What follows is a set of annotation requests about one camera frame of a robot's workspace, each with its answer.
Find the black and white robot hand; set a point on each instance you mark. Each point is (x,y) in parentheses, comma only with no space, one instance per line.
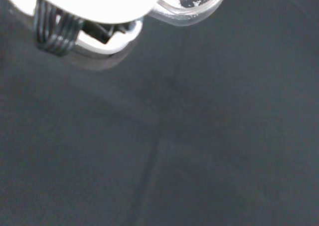
(82,1)

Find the black bench cloth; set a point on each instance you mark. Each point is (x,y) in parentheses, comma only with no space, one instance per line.
(174,136)

